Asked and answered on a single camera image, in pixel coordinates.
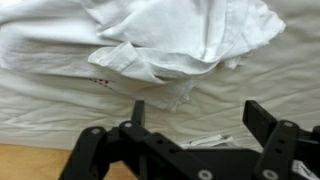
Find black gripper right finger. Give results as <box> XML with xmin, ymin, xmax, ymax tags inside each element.
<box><xmin>242</xmin><ymin>99</ymin><xmax>320</xmax><ymax>180</ymax></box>

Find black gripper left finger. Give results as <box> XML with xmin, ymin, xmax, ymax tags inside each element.
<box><xmin>59</xmin><ymin>99</ymin><xmax>214</xmax><ymax>180</ymax></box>

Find white cloth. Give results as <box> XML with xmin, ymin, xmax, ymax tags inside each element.
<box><xmin>0</xmin><ymin>0</ymin><xmax>287</xmax><ymax>113</ymax></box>

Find white plastic bag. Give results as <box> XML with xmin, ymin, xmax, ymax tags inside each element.
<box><xmin>179</xmin><ymin>133</ymin><xmax>316</xmax><ymax>178</ymax></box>

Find white sheeted mattress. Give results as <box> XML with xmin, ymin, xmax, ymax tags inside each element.
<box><xmin>0</xmin><ymin>0</ymin><xmax>320</xmax><ymax>153</ymax></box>

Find wooden headboard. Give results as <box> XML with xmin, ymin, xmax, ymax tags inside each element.
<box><xmin>0</xmin><ymin>143</ymin><xmax>138</xmax><ymax>180</ymax></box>

